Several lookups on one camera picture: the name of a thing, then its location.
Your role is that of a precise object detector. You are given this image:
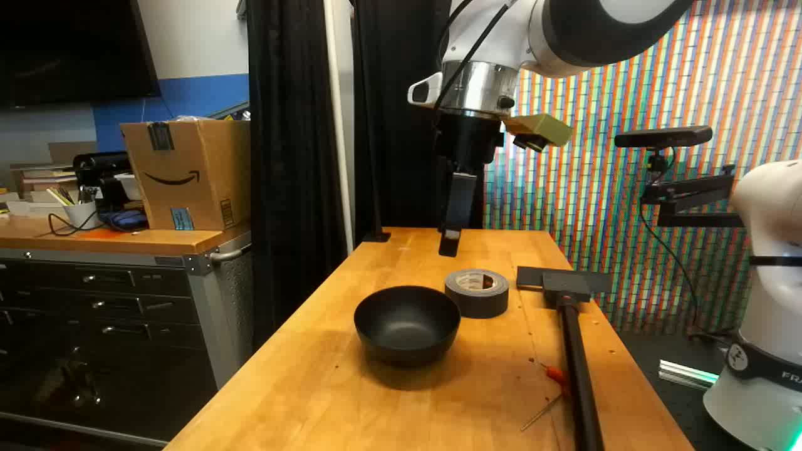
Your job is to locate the wood-topped drawer workbench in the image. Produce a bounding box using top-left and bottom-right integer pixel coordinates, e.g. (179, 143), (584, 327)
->
(0, 221), (253, 445)

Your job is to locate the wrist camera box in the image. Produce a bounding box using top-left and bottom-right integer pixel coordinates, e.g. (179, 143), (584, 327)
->
(501, 113), (576, 152)

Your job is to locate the black desktop machine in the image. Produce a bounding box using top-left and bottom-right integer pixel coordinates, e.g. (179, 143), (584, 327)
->
(71, 151), (139, 231)

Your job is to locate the black bar camera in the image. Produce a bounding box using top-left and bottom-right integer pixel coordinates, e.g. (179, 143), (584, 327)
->
(614, 124), (714, 151)

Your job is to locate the black curtain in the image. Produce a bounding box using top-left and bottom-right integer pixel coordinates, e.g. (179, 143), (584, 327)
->
(244, 0), (352, 345)
(349, 0), (488, 245)

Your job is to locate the white cup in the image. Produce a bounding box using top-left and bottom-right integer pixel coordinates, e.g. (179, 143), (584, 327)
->
(60, 198), (102, 231)

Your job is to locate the Amazon cardboard box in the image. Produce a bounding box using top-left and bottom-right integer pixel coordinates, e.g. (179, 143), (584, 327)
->
(120, 118), (253, 233)

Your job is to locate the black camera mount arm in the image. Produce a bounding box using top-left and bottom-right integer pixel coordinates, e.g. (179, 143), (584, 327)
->
(640, 148), (748, 231)

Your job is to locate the black wall monitor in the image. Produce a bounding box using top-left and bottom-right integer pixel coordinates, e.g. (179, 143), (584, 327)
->
(0, 0), (164, 111)

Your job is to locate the stack of books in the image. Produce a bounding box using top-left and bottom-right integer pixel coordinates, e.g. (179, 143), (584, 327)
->
(7, 160), (77, 201)

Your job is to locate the black gaffer tape roll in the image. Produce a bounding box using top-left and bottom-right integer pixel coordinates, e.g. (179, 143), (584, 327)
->
(441, 265), (511, 321)

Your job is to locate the black bowl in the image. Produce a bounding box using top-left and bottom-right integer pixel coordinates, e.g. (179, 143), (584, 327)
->
(352, 284), (463, 367)

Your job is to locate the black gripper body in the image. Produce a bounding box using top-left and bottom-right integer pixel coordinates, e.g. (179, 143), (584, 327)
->
(432, 111), (503, 178)

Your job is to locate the orange-handled screwdriver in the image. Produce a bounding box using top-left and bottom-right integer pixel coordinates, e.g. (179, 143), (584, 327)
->
(523, 360), (572, 434)

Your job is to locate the black long-handled squeegee tool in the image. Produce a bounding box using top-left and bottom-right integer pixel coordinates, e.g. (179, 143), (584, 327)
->
(515, 262), (614, 451)

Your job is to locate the blue flat item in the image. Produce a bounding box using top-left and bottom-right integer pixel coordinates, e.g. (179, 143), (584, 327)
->
(99, 207), (154, 233)

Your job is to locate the green cable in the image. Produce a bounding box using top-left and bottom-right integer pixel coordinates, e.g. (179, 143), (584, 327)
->
(637, 201), (714, 337)

